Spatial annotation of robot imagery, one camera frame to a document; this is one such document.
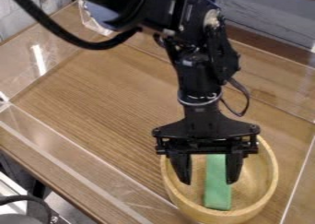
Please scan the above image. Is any clear acrylic corner bracket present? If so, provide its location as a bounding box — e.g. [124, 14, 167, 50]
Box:
[77, 0, 114, 37]

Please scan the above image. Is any brown wooden bowl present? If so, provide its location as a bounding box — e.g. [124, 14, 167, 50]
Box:
[160, 137, 279, 224]

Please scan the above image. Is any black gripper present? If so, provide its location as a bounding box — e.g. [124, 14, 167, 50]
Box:
[151, 102, 260, 185]

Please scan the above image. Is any clear acrylic tray enclosure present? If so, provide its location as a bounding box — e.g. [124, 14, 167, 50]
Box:
[0, 26, 315, 224]

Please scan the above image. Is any green rectangular block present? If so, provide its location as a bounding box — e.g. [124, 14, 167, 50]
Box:
[203, 155, 231, 211]

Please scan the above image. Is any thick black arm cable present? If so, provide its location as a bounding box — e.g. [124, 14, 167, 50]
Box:
[0, 0, 143, 51]

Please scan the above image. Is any black metal table bracket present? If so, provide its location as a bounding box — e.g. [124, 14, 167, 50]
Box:
[25, 188, 75, 224]

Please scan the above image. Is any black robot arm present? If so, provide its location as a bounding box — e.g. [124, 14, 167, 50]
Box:
[84, 0, 260, 184]

